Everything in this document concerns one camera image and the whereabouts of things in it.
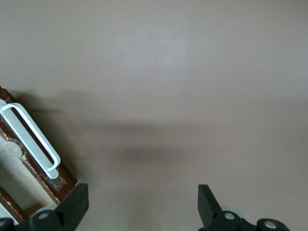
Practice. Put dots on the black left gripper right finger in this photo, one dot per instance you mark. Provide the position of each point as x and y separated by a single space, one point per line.
207 207

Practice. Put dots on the brown wooden drawer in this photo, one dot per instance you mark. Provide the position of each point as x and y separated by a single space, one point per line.
65 179

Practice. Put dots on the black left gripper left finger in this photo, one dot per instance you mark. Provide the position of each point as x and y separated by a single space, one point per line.
72 207

